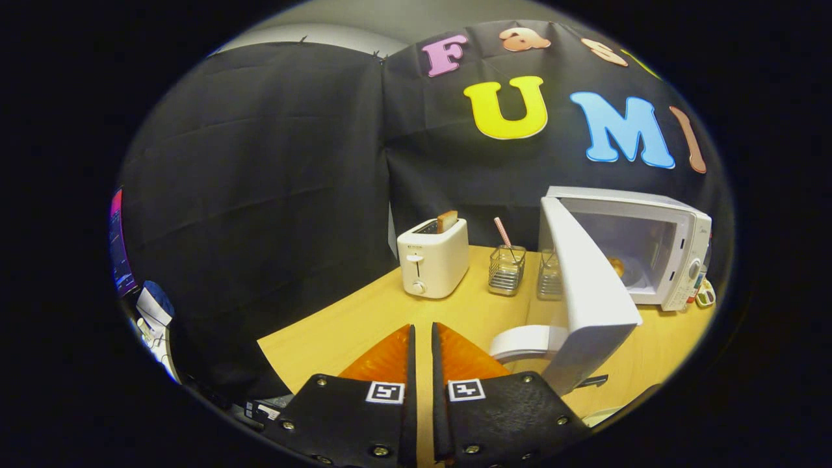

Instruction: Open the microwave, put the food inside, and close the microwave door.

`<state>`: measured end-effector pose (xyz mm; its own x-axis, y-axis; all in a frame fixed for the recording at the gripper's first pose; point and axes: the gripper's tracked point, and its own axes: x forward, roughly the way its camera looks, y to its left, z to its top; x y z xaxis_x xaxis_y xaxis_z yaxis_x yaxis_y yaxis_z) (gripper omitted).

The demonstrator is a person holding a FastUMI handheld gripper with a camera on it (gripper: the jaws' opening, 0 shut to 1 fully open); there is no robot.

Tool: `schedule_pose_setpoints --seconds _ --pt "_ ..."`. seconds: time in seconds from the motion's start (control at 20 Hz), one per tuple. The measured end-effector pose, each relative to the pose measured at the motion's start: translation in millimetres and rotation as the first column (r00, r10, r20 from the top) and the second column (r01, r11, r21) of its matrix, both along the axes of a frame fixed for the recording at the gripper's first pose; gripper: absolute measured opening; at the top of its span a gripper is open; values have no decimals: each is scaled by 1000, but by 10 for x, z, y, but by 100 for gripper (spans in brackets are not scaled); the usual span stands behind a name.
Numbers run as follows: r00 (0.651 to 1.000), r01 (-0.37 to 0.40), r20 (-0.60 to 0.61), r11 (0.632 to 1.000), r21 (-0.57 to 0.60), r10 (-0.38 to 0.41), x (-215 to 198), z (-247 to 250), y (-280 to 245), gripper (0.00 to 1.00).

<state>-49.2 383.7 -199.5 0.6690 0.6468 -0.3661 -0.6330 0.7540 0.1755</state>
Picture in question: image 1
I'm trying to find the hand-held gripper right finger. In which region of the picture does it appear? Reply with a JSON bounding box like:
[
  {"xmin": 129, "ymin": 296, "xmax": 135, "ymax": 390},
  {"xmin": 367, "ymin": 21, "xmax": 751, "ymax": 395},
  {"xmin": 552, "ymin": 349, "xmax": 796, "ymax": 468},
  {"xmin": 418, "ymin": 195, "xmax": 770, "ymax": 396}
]
[{"xmin": 432, "ymin": 322, "xmax": 592, "ymax": 468}]

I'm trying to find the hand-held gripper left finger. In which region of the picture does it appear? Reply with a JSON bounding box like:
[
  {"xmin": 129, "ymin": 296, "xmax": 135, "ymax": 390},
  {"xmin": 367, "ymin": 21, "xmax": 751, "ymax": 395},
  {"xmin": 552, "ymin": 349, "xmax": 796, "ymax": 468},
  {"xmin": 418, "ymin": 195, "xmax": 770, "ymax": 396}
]
[{"xmin": 279, "ymin": 324, "xmax": 417, "ymax": 468}]

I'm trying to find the white microwave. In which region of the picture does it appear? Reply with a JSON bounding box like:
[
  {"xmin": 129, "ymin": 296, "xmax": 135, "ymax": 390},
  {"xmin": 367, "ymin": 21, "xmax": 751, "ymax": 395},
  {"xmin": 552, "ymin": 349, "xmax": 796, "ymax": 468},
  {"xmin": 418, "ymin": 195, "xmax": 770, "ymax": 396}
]
[{"xmin": 489, "ymin": 187, "xmax": 712, "ymax": 396}]

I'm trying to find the pale food tray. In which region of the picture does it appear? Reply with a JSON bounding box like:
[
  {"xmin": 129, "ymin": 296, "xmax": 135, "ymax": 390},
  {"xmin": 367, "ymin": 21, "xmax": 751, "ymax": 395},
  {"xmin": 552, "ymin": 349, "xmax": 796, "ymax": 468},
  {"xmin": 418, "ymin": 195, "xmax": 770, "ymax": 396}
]
[{"xmin": 583, "ymin": 406, "xmax": 626, "ymax": 428}]

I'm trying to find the white toaster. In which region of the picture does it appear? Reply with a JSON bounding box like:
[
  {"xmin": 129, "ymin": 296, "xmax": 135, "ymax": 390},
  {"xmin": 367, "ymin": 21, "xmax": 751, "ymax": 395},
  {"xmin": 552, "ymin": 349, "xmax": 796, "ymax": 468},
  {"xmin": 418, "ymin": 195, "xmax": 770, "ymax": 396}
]
[{"xmin": 397, "ymin": 218, "xmax": 470, "ymax": 299}]

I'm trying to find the pink striped straw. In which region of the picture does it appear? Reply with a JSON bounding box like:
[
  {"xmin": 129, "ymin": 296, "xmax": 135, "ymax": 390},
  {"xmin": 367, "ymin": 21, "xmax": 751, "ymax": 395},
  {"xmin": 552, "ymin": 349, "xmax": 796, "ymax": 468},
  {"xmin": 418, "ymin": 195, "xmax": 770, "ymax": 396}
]
[{"xmin": 493, "ymin": 217, "xmax": 517, "ymax": 261}]

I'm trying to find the white and blue box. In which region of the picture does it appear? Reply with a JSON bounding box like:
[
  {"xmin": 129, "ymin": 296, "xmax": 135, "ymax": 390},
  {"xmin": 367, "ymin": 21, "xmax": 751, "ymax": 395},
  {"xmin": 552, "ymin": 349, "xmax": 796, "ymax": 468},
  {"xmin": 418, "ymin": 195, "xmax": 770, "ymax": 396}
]
[{"xmin": 136, "ymin": 281, "xmax": 175, "ymax": 329}]

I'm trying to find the lit monitor screen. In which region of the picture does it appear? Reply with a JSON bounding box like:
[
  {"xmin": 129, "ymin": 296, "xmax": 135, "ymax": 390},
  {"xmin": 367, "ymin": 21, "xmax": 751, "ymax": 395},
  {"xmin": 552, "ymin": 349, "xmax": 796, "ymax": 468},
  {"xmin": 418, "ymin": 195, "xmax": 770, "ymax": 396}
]
[{"xmin": 109, "ymin": 188, "xmax": 137, "ymax": 296}]

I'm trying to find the wire mesh basket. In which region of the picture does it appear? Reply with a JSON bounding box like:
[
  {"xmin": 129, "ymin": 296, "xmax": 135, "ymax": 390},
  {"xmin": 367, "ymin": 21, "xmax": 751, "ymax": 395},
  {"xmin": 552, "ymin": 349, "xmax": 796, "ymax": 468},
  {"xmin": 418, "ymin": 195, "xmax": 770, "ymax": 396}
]
[{"xmin": 488, "ymin": 244, "xmax": 527, "ymax": 297}]

